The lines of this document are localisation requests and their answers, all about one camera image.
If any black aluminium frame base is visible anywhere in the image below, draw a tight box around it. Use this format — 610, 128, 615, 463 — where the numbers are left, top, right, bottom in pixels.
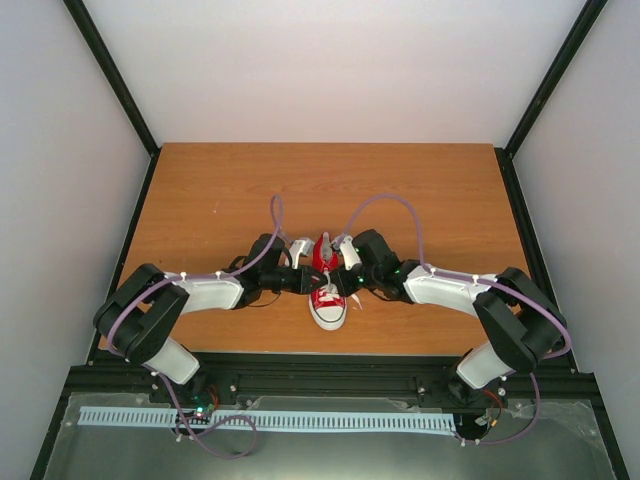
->
29, 144, 631, 480

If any right black frame post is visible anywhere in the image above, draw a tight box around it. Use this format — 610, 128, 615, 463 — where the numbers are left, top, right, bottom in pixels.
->
504, 0, 610, 156

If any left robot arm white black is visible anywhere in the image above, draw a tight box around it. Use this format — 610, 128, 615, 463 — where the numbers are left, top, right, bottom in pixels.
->
93, 234, 328, 403

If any green lit circuit board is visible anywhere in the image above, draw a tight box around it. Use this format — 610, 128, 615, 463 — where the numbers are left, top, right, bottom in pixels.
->
182, 386, 219, 422

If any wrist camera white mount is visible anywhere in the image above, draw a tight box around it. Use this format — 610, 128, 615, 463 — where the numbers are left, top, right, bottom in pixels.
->
332, 235, 362, 271
289, 237, 315, 269

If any black frame post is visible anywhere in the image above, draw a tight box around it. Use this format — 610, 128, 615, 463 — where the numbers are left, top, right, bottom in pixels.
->
504, 0, 610, 156
62, 0, 162, 159

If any left black frame post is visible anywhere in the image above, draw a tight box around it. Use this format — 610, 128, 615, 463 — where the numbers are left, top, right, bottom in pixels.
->
62, 0, 162, 159

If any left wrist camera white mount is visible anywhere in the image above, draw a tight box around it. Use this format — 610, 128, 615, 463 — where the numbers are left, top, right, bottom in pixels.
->
289, 237, 315, 269

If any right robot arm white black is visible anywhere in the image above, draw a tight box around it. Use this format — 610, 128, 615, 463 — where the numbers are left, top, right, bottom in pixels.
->
328, 229, 570, 405

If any white shoelace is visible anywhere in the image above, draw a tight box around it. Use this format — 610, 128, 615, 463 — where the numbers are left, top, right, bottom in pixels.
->
310, 235, 363, 323

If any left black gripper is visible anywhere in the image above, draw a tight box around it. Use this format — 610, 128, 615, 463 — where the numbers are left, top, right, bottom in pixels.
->
261, 264, 329, 295

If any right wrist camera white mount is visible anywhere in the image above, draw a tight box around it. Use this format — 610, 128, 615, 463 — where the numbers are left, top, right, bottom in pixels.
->
332, 235, 362, 271

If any light blue cable duct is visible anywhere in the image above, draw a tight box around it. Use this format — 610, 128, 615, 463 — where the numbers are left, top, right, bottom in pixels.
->
77, 406, 456, 436

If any red canvas sneaker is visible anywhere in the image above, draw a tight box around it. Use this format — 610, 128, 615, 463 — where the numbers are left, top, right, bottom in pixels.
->
309, 232, 347, 331

